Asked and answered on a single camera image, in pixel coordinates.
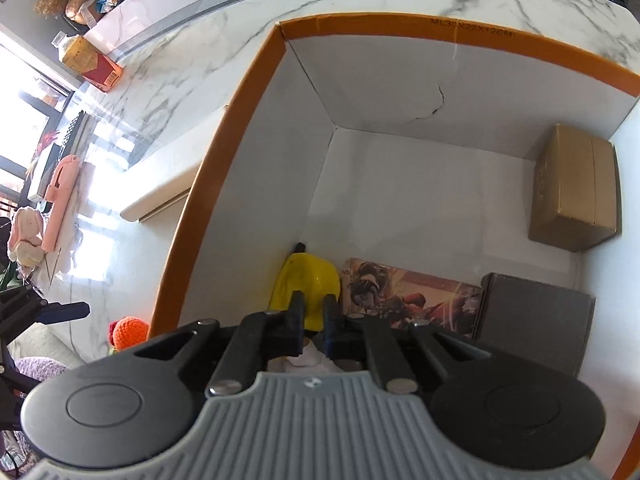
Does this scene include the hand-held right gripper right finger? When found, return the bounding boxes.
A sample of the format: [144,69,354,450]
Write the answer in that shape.
[321,294,494,395]

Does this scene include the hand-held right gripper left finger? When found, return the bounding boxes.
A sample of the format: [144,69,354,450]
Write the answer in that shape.
[132,290,307,397]

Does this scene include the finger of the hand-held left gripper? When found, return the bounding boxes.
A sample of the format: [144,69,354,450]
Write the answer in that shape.
[36,301,92,325]

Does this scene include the yellow plastic toy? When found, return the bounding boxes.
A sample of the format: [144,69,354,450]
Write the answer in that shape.
[268,242,342,333]

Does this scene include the pink mini backpack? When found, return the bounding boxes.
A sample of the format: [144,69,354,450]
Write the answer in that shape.
[7,206,45,267]

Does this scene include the illustrated box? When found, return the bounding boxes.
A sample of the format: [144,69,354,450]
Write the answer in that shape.
[341,257,485,338]

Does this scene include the pink case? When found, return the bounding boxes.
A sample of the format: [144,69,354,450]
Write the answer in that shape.
[41,154,82,254]

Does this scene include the orange cardboard box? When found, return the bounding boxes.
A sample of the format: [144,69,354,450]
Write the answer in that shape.
[147,12,640,480]

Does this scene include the grey box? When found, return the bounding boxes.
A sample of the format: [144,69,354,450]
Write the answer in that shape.
[472,272,597,380]

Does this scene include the gold cardboard box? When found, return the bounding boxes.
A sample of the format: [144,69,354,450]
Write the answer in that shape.
[528,123,622,253]

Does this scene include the purple fuzzy blanket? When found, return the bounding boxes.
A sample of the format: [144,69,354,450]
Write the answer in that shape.
[0,356,69,461]

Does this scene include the orange crochet ball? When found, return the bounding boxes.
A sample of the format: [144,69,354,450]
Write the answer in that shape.
[107,317,151,352]

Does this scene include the white flat box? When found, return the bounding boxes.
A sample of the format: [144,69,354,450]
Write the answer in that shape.
[120,105,232,224]

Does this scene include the yellow drink bottle red label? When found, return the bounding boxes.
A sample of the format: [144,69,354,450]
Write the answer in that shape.
[52,31,124,94]

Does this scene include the dried flower bunch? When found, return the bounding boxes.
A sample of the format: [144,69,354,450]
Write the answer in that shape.
[34,0,69,19]

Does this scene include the golden gourd ornament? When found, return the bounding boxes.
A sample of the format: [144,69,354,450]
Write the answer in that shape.
[65,0,102,24]

